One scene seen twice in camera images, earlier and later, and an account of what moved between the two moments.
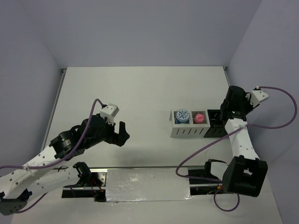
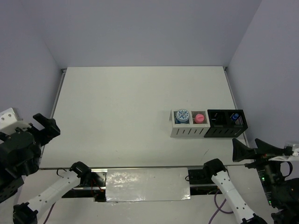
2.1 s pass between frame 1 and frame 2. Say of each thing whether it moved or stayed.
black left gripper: moved
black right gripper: moved
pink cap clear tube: stayed
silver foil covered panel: stayed
